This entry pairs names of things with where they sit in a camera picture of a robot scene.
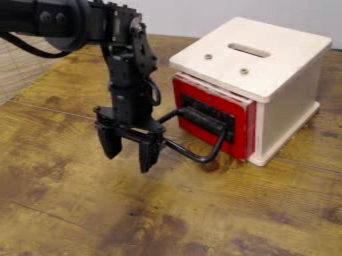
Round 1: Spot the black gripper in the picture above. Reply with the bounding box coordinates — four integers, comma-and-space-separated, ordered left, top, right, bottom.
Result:
94, 79, 164, 173

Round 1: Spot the black metal drawer handle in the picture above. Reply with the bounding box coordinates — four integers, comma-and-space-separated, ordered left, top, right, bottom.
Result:
156, 93, 237, 164

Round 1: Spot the red drawer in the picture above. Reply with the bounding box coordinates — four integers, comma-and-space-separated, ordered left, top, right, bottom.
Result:
172, 72, 257, 161

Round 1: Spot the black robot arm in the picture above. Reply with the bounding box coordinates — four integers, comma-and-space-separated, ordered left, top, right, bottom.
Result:
0, 0, 164, 172

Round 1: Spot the white wooden drawer box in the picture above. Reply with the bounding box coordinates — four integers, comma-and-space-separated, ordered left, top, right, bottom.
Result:
170, 17, 331, 166

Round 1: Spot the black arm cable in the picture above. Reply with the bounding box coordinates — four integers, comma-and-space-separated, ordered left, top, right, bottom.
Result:
0, 31, 163, 107

